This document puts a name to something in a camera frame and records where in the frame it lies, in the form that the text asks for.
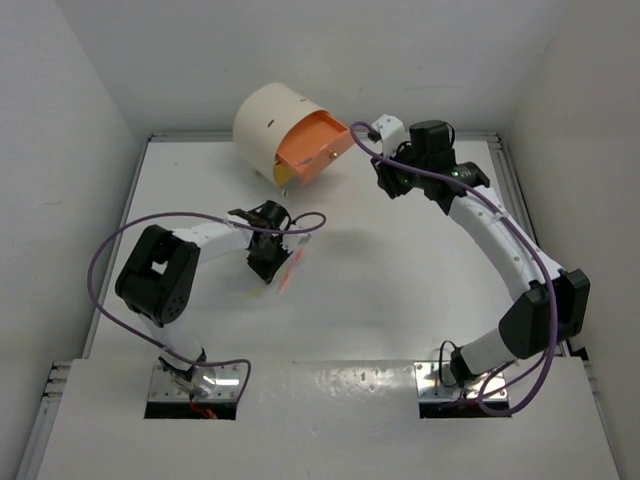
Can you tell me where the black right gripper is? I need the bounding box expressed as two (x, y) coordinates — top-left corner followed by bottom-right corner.
(372, 137), (428, 198)

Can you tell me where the orange thin pen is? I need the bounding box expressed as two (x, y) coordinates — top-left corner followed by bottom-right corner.
(277, 247), (304, 294)

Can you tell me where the yellow thin pen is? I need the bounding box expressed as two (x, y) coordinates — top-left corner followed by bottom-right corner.
(248, 287), (264, 298)

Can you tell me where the white round drawer cabinet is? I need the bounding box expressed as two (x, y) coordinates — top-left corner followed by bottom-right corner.
(232, 82), (354, 191)

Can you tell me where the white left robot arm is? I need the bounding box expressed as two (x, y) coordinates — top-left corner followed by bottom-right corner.
(115, 200), (292, 384)

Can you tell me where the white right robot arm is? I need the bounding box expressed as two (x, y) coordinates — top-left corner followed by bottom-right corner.
(367, 115), (590, 387)

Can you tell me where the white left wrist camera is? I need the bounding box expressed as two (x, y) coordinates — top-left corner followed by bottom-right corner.
(283, 230), (311, 252)

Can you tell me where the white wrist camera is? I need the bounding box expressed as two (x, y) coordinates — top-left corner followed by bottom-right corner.
(372, 114), (409, 158)
(283, 230), (311, 252)

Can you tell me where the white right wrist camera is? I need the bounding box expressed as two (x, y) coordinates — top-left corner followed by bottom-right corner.
(372, 114), (409, 158)

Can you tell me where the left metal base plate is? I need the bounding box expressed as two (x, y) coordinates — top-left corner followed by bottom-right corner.
(147, 361), (240, 403)

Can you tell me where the metal base plate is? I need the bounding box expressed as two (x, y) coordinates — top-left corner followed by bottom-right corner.
(147, 361), (240, 403)
(413, 361), (508, 404)

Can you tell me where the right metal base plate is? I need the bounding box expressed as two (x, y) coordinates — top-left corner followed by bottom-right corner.
(413, 361), (508, 404)

